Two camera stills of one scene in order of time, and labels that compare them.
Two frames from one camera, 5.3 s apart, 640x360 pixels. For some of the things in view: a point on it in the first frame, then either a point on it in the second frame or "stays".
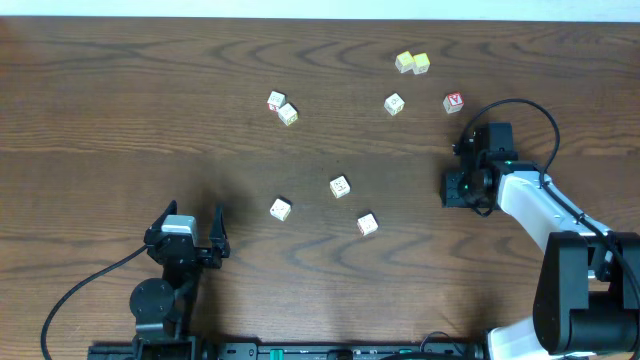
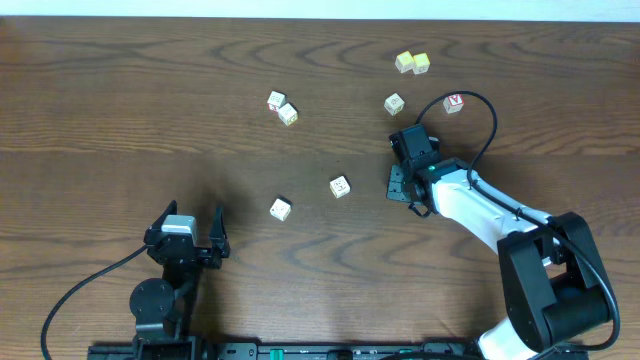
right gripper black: (449, 192) → (394, 190)
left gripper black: (186, 251) stays
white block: (280, 209) stays
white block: (339, 187) stays
